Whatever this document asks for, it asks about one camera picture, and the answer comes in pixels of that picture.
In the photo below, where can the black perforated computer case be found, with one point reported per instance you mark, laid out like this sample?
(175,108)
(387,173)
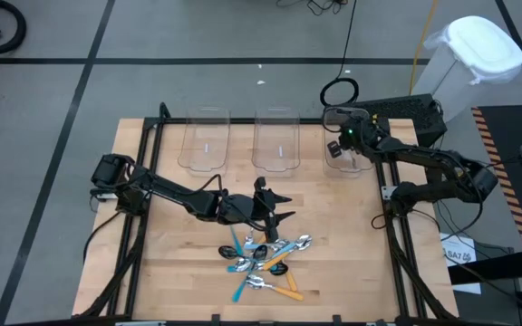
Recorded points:
(406,113)

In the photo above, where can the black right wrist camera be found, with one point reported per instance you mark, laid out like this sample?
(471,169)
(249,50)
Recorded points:
(333,148)

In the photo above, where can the white trash can with liner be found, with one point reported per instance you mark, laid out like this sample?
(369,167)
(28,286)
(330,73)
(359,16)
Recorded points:
(483,45)

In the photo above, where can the black aluminium table frame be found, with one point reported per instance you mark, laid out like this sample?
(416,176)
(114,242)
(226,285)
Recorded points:
(243,121)

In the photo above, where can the clear plastic bin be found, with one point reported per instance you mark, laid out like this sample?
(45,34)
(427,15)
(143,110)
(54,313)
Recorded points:
(275,136)
(333,167)
(204,136)

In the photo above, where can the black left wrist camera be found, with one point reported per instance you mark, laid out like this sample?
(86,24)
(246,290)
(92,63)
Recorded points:
(260,183)

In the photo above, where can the white paper sign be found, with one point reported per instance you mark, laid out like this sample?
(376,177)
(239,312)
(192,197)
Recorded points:
(458,253)

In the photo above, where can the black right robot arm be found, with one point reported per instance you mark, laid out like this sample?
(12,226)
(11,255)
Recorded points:
(424,156)

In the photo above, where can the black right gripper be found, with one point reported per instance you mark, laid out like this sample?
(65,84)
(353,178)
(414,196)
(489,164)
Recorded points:
(358,133)

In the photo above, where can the silver aluminium rail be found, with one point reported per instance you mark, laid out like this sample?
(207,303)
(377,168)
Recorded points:
(379,324)
(138,323)

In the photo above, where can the black floor beam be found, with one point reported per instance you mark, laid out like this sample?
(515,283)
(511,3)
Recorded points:
(496,271)

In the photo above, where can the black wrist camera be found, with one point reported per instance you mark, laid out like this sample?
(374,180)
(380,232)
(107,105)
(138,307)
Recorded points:
(260,183)
(333,148)

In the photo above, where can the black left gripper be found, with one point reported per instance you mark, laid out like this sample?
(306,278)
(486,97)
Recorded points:
(247,209)

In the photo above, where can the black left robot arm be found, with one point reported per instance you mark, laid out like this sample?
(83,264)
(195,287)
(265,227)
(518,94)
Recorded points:
(170,192)

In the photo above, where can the black yellow striped platform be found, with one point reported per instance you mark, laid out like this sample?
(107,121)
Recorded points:
(505,131)

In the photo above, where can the black frame clamp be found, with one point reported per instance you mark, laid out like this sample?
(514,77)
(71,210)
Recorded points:
(337,319)
(215,319)

